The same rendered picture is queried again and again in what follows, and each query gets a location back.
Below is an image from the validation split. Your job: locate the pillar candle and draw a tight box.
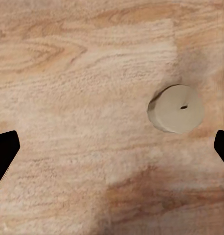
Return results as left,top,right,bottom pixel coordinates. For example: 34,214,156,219
147,84,205,134

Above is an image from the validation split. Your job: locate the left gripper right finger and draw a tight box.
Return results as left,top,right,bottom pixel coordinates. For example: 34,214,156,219
214,130,224,161

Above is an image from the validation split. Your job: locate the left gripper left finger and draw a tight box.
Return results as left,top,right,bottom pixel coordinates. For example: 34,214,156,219
0,130,20,180

